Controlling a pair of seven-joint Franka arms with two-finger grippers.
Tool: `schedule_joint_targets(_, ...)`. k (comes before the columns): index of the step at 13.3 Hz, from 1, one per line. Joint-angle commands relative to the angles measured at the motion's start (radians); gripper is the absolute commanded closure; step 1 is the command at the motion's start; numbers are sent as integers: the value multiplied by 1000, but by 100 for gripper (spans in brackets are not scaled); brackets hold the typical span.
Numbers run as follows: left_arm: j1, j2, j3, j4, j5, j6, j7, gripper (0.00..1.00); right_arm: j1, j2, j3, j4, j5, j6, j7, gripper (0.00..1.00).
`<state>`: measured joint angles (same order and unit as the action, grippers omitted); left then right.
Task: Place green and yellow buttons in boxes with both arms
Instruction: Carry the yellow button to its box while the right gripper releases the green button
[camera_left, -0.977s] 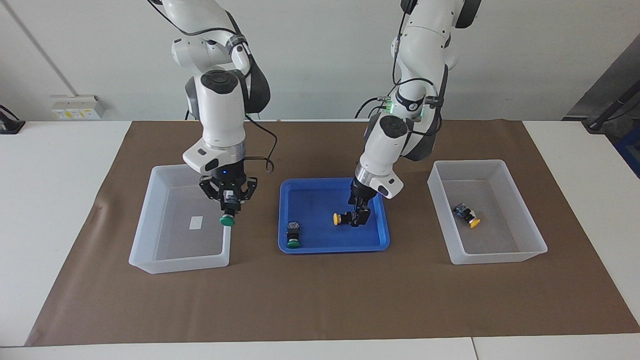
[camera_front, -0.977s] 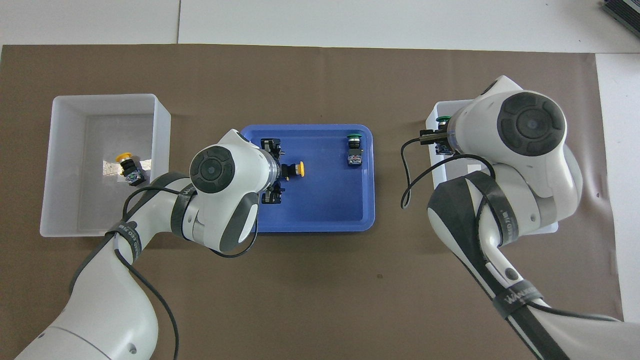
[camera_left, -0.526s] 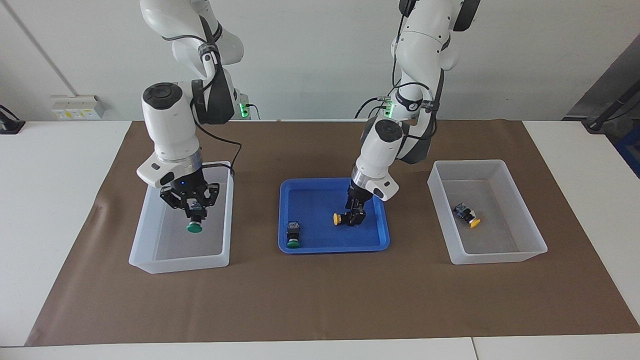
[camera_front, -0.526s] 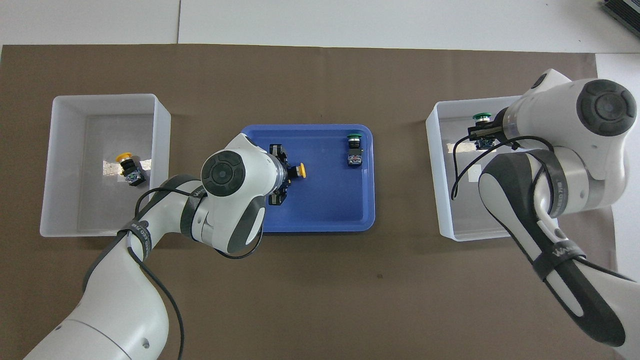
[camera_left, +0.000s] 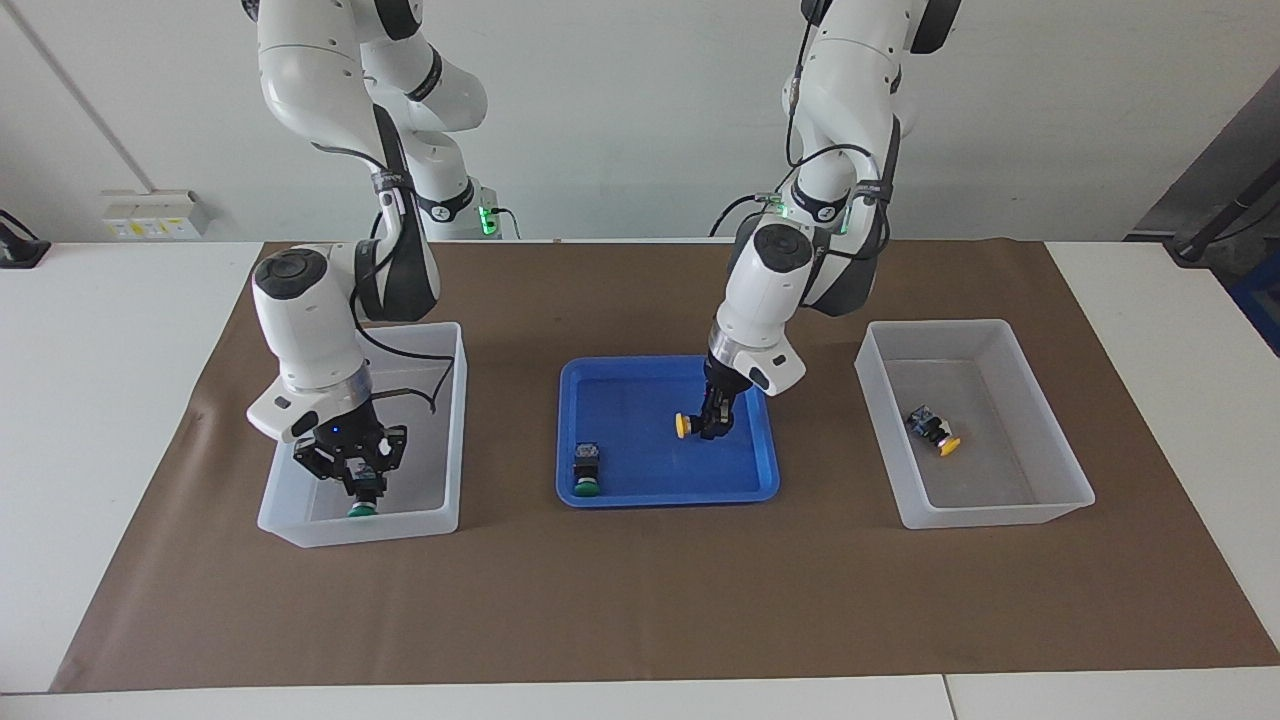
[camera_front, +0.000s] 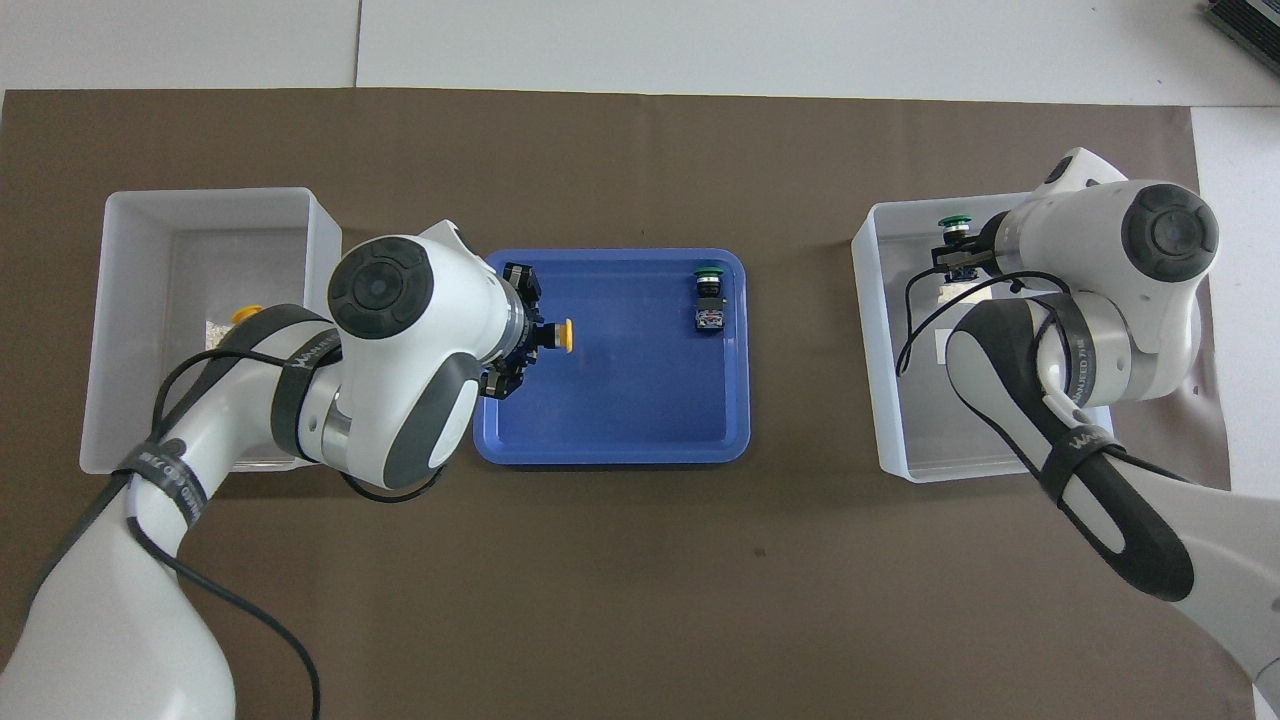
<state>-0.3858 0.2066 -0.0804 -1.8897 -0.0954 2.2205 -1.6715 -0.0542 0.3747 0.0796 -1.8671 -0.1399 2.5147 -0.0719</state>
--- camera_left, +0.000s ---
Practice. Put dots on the white wall socket strip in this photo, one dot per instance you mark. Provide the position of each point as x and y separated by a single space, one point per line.
155 215

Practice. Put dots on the blue plastic tray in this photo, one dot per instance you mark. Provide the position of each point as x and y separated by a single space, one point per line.
650 450

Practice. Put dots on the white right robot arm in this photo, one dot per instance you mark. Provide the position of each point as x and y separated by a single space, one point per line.
310 330

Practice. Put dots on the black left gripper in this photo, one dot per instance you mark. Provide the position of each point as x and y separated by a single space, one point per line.
724 378

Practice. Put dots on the green push button switch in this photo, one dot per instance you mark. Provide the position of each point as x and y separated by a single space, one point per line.
586 488
360 510

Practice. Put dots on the brown paper table mat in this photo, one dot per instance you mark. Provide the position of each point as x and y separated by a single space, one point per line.
640 600

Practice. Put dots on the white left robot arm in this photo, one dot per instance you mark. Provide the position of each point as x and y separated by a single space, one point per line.
770 290

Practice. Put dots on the black stand pole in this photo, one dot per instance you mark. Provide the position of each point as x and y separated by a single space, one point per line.
1220 215

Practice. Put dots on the blue crate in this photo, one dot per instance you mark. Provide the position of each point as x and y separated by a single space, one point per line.
1262 300

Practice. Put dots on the yellow push button switch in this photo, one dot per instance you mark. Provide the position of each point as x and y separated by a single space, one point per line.
682 425
935 430

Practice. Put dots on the translucent white plastic box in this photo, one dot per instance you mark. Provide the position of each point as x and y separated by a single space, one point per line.
440 440
1000 490

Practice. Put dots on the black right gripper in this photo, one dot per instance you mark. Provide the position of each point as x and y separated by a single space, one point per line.
345 430

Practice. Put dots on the black flat desk object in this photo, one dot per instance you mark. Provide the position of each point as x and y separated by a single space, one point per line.
20 250

